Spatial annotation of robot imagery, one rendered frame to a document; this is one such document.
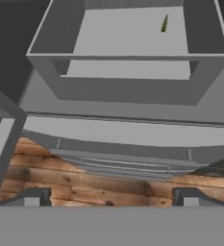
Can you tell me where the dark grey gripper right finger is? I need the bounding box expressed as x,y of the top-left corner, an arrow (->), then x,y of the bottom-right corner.
172,186 -> 224,208

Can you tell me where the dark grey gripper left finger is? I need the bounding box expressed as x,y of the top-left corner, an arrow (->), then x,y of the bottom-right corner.
0,186 -> 53,208

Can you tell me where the grey fridge door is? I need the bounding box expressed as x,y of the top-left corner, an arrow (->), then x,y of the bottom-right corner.
190,154 -> 224,178
0,81 -> 29,206

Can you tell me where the grey freezer drawer front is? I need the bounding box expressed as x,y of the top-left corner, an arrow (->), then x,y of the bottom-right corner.
48,137 -> 199,180

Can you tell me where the grey fridge drawer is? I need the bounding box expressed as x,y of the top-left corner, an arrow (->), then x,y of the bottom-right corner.
25,0 -> 224,107

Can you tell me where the green vegetable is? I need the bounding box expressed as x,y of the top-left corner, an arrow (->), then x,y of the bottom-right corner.
160,13 -> 170,34

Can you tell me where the grey freezer drawer handle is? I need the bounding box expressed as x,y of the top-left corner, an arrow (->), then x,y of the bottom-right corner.
78,157 -> 171,176

